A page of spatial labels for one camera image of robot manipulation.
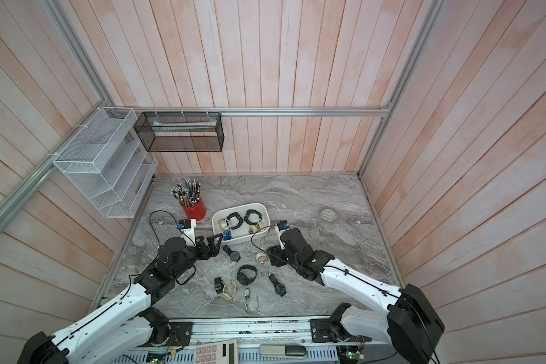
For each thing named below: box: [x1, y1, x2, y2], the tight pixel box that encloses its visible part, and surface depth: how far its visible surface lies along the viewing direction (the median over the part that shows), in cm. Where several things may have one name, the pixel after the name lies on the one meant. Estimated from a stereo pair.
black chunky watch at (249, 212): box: [243, 209, 263, 226], surface depth 102 cm
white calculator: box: [194, 338, 239, 364], surface depth 70 cm
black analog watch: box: [222, 244, 242, 263], surface depth 92 cm
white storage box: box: [211, 202, 271, 244], surface depth 101 cm
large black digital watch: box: [236, 263, 258, 286], surface depth 84 cm
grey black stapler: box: [259, 344, 308, 359], surface depth 69 cm
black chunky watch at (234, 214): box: [225, 211, 244, 230], surface depth 100 cm
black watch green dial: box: [268, 273, 287, 297], surface depth 85 cm
